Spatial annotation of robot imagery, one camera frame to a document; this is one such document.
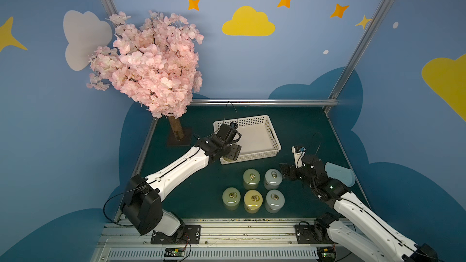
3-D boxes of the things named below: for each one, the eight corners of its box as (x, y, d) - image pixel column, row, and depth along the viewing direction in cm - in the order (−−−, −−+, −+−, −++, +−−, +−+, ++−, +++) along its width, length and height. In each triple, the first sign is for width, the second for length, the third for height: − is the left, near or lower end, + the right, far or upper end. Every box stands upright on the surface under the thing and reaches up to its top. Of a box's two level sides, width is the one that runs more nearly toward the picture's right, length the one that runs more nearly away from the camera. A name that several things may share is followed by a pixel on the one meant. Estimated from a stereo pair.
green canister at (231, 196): (222, 210, 82) (221, 205, 75) (223, 193, 87) (222, 187, 80) (240, 210, 82) (240, 205, 75) (239, 193, 87) (240, 187, 80)
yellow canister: (244, 213, 81) (245, 208, 74) (243, 195, 86) (244, 189, 79) (261, 213, 81) (263, 208, 74) (259, 195, 86) (262, 189, 79)
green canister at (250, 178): (243, 190, 89) (244, 183, 82) (242, 175, 94) (243, 167, 86) (258, 190, 89) (260, 183, 82) (257, 175, 94) (259, 167, 86)
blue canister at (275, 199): (266, 213, 81) (268, 208, 75) (264, 195, 86) (266, 189, 80) (282, 213, 81) (286, 208, 75) (279, 195, 86) (283, 189, 80)
